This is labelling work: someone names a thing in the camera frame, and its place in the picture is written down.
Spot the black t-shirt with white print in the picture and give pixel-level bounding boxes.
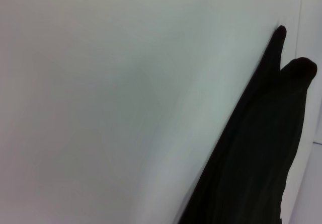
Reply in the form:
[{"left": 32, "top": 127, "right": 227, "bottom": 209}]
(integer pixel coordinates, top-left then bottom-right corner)
[{"left": 176, "top": 25, "right": 318, "bottom": 224}]

